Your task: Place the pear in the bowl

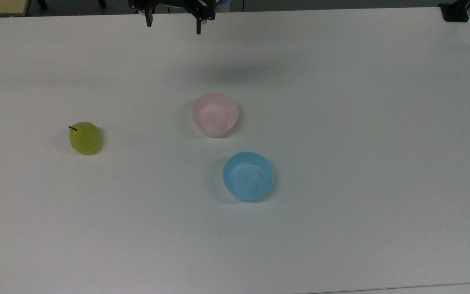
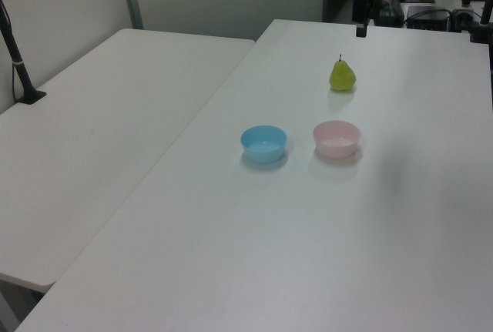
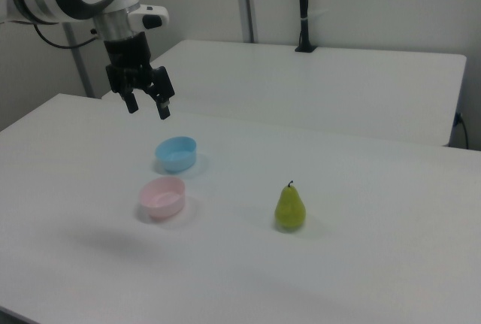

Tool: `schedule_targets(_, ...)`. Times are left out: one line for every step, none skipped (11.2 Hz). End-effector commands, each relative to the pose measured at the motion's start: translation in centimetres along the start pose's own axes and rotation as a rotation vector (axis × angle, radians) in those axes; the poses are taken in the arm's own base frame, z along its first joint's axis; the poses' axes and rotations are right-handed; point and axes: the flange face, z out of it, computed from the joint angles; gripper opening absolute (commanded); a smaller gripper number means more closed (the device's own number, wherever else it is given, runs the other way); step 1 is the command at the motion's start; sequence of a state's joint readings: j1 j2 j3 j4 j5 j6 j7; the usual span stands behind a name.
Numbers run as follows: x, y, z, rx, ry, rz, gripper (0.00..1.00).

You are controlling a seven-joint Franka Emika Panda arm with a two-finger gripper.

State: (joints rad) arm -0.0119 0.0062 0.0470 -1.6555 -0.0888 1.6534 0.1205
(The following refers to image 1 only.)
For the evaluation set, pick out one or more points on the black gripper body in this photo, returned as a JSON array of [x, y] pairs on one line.
[[169, 3]]

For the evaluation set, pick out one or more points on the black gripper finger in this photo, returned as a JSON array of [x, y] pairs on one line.
[[149, 18], [198, 25]]

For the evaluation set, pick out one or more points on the pink bowl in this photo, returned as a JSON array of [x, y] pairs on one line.
[[215, 114]]

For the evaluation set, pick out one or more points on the blue bowl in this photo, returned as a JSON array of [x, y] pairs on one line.
[[248, 176]]

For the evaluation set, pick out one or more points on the green apple with stem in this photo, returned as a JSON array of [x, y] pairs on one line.
[[85, 138]]

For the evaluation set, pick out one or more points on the wooden furniture piece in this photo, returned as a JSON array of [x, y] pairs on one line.
[[0, 7]]

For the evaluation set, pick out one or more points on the black table clamp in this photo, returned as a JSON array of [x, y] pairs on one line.
[[455, 11]]

